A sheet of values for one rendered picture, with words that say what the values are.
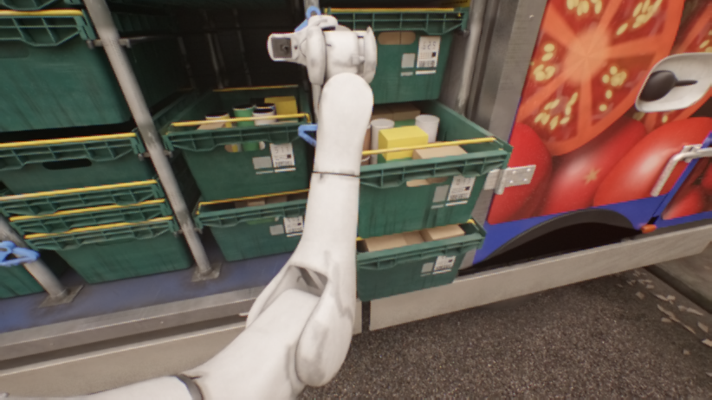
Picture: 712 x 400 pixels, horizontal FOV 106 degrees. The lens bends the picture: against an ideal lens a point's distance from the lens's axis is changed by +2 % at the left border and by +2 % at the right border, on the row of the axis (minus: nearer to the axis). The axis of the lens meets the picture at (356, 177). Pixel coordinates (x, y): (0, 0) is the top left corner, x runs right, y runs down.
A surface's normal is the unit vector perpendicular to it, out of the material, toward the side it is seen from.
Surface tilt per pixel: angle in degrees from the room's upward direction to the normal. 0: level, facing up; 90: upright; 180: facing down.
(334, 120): 70
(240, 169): 91
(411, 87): 97
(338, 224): 61
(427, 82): 94
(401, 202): 99
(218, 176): 96
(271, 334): 14
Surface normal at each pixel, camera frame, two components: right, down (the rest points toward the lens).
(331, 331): 0.81, -0.11
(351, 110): 0.19, 0.11
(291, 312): -0.08, -0.94
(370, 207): 0.22, 0.61
